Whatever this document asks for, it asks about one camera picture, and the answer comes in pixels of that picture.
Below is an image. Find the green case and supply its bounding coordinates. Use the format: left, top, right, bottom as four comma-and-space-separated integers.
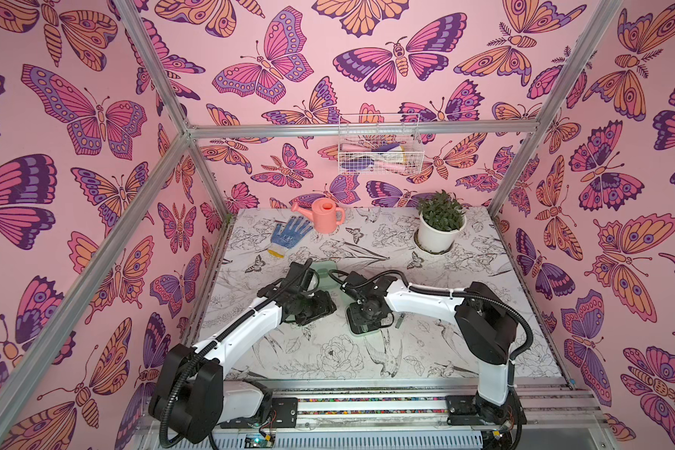
311, 261, 339, 291
346, 303, 395, 336

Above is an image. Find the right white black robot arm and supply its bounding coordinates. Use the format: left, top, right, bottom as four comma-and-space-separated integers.
328, 269, 534, 428

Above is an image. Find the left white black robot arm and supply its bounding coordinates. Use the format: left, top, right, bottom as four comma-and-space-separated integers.
148, 259, 335, 449

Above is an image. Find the blue garden glove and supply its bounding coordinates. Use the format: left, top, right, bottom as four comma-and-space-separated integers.
267, 217, 313, 258

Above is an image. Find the pink watering can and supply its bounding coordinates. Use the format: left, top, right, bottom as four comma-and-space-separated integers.
291, 198, 346, 234

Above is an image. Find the potted green plant white pot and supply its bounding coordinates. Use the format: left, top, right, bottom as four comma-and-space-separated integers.
415, 190, 466, 254

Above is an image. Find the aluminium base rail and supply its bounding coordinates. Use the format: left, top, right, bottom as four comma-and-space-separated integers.
177, 378, 620, 449

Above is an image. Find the white wire wall basket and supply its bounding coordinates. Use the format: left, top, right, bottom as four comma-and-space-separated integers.
335, 112, 425, 176

